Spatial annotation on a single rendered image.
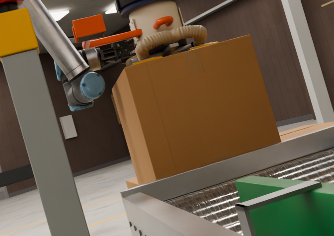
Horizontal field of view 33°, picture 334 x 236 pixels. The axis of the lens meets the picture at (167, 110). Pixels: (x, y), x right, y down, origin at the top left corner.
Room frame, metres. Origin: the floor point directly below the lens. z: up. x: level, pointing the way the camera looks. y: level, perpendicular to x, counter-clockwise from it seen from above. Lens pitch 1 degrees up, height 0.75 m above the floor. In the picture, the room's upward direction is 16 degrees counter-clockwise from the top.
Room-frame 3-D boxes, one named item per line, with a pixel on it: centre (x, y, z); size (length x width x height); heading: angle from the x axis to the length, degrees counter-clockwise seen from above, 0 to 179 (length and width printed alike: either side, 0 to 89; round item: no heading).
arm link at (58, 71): (2.16, 0.30, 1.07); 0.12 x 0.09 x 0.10; 102
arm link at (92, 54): (2.18, 0.22, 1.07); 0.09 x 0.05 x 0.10; 12
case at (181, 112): (1.99, -0.06, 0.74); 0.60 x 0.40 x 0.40; 10
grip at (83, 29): (1.63, 0.15, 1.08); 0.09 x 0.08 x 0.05; 101
